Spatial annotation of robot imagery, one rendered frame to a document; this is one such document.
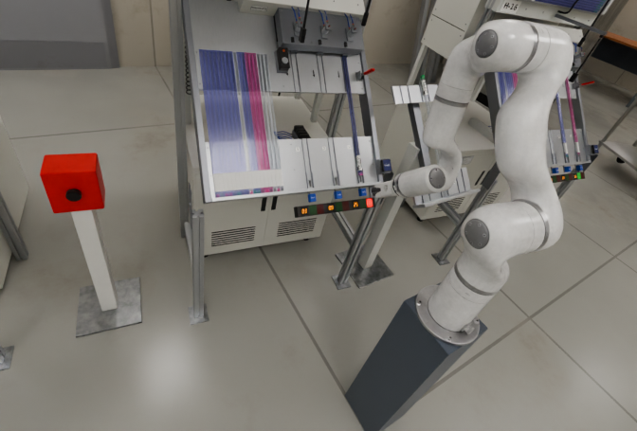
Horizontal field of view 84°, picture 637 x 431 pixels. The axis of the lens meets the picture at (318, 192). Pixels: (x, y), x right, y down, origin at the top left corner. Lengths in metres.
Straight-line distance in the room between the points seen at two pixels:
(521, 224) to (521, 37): 0.37
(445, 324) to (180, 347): 1.10
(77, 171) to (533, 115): 1.21
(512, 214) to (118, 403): 1.45
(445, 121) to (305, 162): 0.54
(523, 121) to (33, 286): 1.95
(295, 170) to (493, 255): 0.75
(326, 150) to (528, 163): 0.75
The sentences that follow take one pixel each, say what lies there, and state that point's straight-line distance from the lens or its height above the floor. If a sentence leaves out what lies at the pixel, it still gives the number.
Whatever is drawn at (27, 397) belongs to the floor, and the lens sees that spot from 1.77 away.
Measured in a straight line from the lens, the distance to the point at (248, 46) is 1.40.
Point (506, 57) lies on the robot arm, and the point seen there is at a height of 1.38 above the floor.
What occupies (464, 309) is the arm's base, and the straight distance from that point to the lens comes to 1.03.
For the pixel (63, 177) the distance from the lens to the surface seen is 1.29.
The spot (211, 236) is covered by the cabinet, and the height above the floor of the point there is 0.20.
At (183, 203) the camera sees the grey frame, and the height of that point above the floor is 0.24.
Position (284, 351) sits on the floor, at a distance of 1.72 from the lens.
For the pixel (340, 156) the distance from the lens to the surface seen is 1.39.
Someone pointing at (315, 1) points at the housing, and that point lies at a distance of 1.50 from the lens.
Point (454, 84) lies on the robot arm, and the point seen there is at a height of 1.25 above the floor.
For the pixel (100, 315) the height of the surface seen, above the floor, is 0.01.
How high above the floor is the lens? 1.53
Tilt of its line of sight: 38 degrees down
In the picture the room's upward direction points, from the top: 15 degrees clockwise
